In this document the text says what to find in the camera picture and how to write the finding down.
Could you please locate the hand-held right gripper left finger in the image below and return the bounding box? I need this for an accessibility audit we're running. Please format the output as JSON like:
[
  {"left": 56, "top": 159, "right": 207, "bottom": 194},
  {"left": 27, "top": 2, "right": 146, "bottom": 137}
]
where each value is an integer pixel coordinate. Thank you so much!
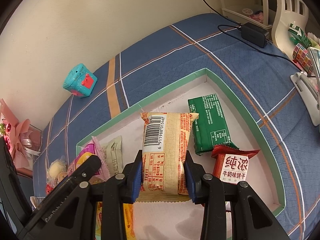
[{"left": 54, "top": 150, "right": 143, "bottom": 240}]

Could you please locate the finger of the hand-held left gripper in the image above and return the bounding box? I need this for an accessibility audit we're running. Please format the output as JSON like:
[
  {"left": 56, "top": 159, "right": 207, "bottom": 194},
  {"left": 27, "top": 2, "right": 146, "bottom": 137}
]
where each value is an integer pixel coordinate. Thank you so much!
[{"left": 72, "top": 154, "right": 102, "bottom": 183}]

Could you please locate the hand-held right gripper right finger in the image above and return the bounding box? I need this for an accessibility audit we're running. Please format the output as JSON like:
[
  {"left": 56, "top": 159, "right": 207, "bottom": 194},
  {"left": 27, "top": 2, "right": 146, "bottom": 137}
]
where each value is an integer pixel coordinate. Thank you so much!
[{"left": 184, "top": 150, "right": 292, "bottom": 240}]

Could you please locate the pink swiss roll packet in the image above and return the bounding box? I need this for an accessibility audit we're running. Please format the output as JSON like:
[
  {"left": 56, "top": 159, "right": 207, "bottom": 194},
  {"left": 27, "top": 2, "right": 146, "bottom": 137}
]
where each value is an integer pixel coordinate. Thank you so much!
[{"left": 67, "top": 136, "right": 110, "bottom": 183}]

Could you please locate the yellow orange snack packet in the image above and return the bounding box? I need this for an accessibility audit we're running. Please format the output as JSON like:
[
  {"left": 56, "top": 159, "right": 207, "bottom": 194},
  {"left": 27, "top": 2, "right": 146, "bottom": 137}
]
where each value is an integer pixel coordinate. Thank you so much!
[{"left": 136, "top": 112, "right": 200, "bottom": 203}]

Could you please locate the white tray with green rim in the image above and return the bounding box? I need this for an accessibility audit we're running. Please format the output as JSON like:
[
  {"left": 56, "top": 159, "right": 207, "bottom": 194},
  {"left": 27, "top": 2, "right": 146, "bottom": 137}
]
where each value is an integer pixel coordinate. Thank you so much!
[{"left": 76, "top": 67, "right": 285, "bottom": 240}]

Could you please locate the pale green white packet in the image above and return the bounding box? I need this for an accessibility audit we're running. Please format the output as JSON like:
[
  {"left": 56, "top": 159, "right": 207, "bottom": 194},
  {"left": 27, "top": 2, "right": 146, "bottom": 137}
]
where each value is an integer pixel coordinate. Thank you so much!
[{"left": 100, "top": 135, "right": 123, "bottom": 177}]

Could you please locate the clear packet with yellow bun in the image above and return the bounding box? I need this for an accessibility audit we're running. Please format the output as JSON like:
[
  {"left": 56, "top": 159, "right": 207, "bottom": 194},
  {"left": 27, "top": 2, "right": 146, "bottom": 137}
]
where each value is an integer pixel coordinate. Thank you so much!
[{"left": 47, "top": 156, "right": 69, "bottom": 188}]

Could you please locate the yellow packet with red logo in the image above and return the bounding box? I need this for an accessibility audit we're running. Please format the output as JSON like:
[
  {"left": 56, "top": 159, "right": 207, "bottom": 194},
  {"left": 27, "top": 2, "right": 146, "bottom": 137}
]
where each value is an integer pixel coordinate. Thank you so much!
[{"left": 96, "top": 201, "right": 135, "bottom": 240}]

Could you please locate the red white biscuit packet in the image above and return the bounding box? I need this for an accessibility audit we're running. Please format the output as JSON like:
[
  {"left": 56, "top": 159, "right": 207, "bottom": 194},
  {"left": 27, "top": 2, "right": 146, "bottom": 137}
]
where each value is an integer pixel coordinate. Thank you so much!
[{"left": 211, "top": 145, "right": 260, "bottom": 185}]

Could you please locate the green snack packet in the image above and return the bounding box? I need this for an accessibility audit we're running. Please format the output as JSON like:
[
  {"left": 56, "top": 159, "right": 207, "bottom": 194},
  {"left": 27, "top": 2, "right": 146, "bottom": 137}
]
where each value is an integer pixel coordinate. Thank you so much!
[{"left": 187, "top": 94, "right": 239, "bottom": 157}]

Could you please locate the pink flower bouquet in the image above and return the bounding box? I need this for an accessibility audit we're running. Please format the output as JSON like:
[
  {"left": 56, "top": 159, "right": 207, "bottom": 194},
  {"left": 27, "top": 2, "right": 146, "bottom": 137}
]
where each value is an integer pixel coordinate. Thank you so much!
[{"left": 0, "top": 99, "right": 32, "bottom": 170}]

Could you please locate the teal toy house box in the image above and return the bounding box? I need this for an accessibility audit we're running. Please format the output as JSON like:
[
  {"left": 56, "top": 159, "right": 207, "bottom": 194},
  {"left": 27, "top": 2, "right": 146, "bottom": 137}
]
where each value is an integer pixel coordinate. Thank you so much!
[{"left": 62, "top": 63, "right": 98, "bottom": 98}]

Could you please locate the white phone stand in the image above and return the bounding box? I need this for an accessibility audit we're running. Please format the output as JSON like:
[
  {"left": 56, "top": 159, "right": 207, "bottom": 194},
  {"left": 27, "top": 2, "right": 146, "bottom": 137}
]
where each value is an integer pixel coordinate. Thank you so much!
[{"left": 290, "top": 71, "right": 320, "bottom": 127}]

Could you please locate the colourful sticker strip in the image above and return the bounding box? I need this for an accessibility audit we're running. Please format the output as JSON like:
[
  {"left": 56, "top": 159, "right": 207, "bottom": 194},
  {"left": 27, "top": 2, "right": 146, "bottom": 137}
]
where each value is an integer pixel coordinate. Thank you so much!
[{"left": 292, "top": 43, "right": 317, "bottom": 74}]

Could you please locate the cream plastic shelf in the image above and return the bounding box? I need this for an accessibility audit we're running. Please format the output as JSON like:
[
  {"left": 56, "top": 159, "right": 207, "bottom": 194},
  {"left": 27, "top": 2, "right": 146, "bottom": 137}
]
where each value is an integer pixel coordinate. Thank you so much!
[{"left": 215, "top": 0, "right": 278, "bottom": 30}]

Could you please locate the white plastic chair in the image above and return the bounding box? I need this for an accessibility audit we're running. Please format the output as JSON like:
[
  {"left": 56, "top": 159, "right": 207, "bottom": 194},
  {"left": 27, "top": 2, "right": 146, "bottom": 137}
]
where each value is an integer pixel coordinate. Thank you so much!
[{"left": 272, "top": 0, "right": 313, "bottom": 53}]

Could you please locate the green carton box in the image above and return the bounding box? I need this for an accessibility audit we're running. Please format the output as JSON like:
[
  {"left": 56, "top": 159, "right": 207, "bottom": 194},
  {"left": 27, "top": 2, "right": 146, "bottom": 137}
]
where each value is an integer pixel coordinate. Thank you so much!
[{"left": 287, "top": 22, "right": 313, "bottom": 49}]

